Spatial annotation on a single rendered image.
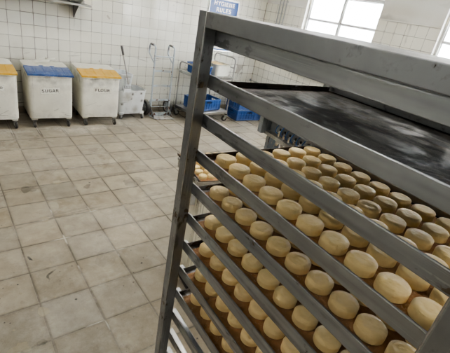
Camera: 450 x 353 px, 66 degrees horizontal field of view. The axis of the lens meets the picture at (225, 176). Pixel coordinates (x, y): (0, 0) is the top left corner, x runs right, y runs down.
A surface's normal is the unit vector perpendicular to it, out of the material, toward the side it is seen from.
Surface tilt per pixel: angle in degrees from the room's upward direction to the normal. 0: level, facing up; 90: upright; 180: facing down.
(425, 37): 90
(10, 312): 0
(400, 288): 0
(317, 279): 0
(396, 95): 90
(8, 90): 92
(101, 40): 90
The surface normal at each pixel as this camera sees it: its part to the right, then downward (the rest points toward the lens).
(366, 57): -0.82, 0.11
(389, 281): 0.18, -0.89
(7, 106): 0.61, 0.48
